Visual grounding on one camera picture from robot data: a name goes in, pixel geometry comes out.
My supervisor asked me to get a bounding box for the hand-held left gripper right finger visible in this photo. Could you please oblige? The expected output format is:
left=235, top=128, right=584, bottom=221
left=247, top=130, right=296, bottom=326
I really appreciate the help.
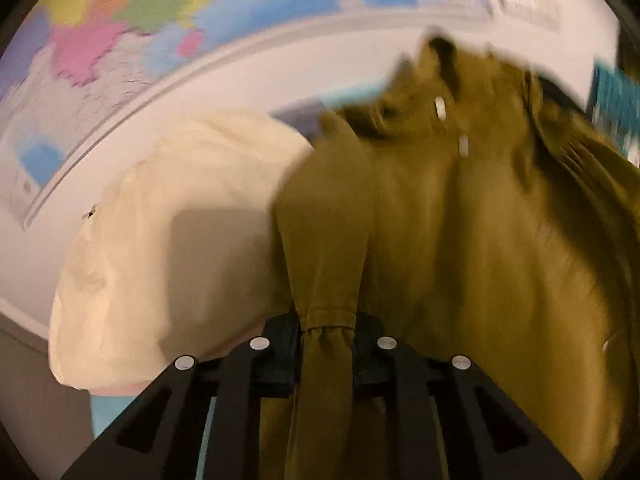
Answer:
left=352, top=311, right=582, bottom=480

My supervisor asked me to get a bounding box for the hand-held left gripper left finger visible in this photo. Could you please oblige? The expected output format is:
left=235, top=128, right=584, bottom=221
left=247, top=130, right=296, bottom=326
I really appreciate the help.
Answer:
left=60, top=314, right=302, bottom=480

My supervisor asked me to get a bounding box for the olive green garment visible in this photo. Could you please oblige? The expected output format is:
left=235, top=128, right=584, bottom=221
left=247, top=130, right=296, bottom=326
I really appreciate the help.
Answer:
left=260, top=35, right=640, bottom=480

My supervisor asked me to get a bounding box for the cream cloth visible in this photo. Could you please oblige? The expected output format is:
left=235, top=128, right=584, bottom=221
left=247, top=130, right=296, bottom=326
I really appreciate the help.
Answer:
left=47, top=110, right=317, bottom=392

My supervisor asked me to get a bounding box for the black garment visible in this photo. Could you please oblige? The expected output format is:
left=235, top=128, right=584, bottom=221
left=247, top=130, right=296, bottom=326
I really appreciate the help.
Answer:
left=535, top=72, right=592, bottom=113

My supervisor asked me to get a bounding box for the teal printed cloth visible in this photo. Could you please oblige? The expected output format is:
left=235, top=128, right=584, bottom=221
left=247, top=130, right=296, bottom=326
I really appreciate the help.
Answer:
left=590, top=57, right=640, bottom=167

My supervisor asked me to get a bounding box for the colourful wall map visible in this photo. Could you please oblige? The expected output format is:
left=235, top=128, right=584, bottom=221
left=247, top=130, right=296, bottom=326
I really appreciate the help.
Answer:
left=0, top=0, right=493, bottom=232

